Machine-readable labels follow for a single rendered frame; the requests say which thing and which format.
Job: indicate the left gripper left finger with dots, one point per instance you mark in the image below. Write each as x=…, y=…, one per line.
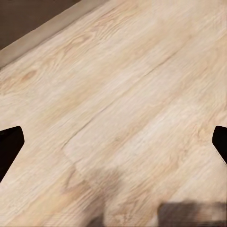
x=11, y=142

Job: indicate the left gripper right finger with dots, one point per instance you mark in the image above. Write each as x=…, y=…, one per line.
x=219, y=140

